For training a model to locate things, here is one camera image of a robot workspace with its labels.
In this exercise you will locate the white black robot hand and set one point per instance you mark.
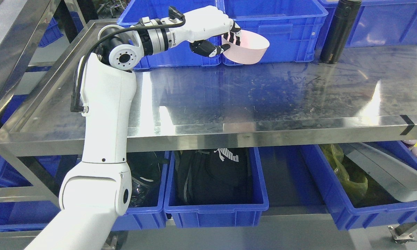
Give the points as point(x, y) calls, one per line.
point(202, 24)

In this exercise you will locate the pink plastic bowl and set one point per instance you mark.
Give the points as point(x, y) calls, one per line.
point(251, 49)

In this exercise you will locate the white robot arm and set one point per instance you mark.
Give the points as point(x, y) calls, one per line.
point(96, 192)

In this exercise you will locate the blue bin on table middle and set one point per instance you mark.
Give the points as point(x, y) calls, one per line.
point(291, 26)

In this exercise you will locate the steel shelf rack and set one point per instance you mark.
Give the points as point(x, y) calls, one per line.
point(22, 25)

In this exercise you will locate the blue bin on table left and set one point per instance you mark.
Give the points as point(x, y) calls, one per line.
point(156, 10)

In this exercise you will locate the black thermos bottle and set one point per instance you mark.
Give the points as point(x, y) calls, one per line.
point(339, 30)

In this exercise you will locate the black backpack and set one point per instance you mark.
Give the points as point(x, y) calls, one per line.
point(213, 176)

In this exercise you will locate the green plastic bag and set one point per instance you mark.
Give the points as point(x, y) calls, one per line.
point(351, 176)

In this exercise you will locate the blue bin with black bag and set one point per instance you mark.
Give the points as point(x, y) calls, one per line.
point(223, 215)

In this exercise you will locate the steel work table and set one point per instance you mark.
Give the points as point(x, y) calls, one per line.
point(369, 95)

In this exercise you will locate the blue bin with helmet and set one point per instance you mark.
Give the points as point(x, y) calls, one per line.
point(149, 178)

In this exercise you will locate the blue bin with green bag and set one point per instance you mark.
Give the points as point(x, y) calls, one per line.
point(345, 215)

